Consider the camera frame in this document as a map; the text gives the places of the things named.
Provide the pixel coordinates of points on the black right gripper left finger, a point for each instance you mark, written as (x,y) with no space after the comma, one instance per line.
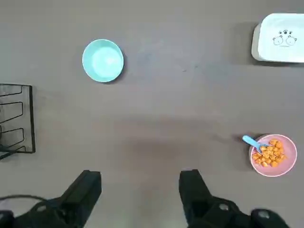
(80,199)

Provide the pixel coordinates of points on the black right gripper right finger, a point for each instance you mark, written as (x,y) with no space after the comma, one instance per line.
(194,197)

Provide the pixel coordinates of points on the blue plastic spoon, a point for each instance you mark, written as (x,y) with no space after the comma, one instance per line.
(249,140)

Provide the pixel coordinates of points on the orange popcorn pile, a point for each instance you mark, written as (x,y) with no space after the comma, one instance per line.
(273,154)

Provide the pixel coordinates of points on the pink bowl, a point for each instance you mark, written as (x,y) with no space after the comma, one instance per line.
(288,164)

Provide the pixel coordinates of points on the green bowl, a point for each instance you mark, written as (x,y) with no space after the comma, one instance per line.
(103,60)

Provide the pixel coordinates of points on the white lidded container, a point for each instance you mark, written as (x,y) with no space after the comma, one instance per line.
(280,26)

